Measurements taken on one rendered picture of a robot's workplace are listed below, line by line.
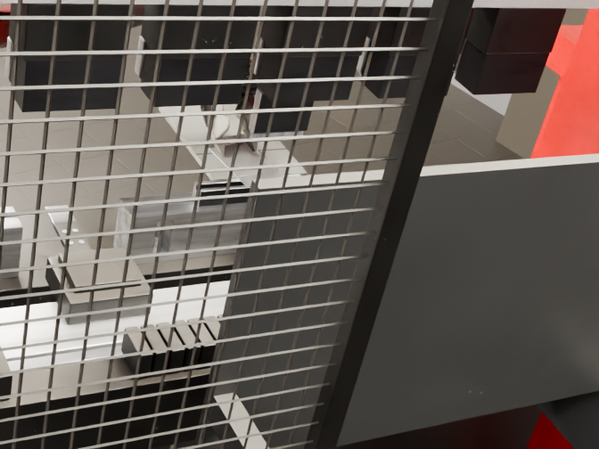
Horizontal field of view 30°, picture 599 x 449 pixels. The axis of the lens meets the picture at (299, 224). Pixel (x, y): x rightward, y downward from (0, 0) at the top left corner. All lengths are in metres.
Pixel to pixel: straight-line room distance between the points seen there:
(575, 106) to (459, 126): 2.21
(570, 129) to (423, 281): 1.17
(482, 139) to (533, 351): 3.03
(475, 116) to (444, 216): 3.47
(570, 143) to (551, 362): 0.92
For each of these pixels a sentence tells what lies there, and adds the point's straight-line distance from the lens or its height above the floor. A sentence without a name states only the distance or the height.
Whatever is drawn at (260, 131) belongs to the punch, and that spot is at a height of 1.11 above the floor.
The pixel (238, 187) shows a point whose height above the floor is 1.00.
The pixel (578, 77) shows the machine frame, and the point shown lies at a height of 1.07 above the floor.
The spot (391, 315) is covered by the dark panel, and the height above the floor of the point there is 1.13.
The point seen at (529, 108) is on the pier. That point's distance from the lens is 4.56.
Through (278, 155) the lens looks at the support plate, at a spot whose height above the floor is 1.00.
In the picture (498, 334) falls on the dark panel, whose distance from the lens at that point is 1.60.
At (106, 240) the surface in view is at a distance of 1.91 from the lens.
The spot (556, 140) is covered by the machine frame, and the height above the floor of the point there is 0.92.
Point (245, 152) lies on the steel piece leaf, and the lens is 1.98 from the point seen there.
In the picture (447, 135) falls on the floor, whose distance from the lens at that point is 4.60.
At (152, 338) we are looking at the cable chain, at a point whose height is 1.04.
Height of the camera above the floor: 1.95
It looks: 31 degrees down
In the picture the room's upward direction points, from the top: 14 degrees clockwise
